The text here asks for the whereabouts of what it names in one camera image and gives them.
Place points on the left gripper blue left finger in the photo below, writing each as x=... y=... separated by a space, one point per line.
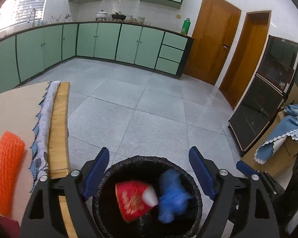
x=93 y=171

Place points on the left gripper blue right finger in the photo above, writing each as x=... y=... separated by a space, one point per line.
x=205 y=171

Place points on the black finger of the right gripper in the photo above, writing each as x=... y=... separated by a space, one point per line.
x=246 y=170

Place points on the blue plastic bag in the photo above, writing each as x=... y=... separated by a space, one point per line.
x=174 y=198

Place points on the red paper cup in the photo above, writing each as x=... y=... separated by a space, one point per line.
x=135 y=199

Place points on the orange spiky sponge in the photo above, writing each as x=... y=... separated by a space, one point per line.
x=12 y=150

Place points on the black trash bin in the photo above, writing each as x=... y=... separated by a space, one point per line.
x=146 y=169

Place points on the green lower kitchen cabinets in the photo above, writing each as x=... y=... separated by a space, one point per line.
x=28 y=53

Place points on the cardboard box on floor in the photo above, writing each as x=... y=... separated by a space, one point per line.
x=282 y=152

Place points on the black glass cabinet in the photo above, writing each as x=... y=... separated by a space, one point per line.
x=267 y=92

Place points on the blue cloth on box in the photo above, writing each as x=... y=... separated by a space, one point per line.
x=286 y=128

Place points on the beige tablecloth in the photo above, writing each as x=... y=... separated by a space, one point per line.
x=26 y=112

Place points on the wooden door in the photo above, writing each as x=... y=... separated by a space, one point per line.
x=213 y=35
x=246 y=56

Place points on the green bottle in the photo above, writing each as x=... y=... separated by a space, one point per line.
x=185 y=27

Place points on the white pot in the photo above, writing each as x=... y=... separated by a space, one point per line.
x=101 y=16

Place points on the black wok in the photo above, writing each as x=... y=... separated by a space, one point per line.
x=118 y=16

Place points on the faucet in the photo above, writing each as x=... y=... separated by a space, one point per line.
x=32 y=17

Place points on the window with blinds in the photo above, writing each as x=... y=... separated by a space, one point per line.
x=14 y=12

